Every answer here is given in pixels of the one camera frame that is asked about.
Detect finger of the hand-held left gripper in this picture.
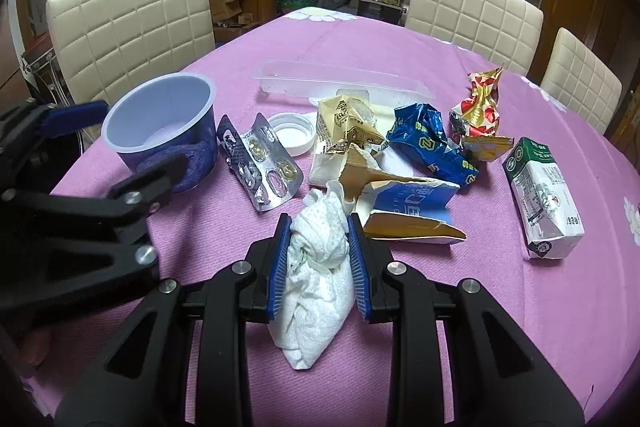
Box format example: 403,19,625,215
0,154,190,313
0,101,110,188

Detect white round lid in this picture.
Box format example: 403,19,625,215
268,113,317,156

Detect purple floral tablecloth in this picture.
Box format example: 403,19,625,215
30,7,640,427

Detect green white milk carton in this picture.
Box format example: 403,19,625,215
501,137,586,260

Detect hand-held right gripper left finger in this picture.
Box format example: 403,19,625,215
54,213,293,427

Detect coffee table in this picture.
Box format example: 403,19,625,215
357,0,408,25

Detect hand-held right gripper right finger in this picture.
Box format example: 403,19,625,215
346,213,586,427

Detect silver pill blister pack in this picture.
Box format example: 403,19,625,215
216,113,304,212

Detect person's left hand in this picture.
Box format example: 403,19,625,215
17,324,56,368

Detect torn blue cardboard box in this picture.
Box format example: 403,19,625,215
340,147,468,245

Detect white tissue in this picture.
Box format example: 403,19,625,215
270,179,358,370

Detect clear plastic tray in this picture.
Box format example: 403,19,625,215
256,59,436,108

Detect red gold foil wrapper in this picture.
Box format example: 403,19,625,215
448,66,516,162

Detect gold cream wrapper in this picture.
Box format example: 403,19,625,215
317,94,388,155

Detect blue foil wrapper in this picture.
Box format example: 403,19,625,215
386,103,480,190

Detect purple plastic cup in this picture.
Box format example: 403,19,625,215
101,73,219,194

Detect open cardboard box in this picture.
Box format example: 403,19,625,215
209,0,246,24

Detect cream quilted chair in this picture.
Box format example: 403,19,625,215
46,0,217,108
404,0,544,78
540,27,623,135

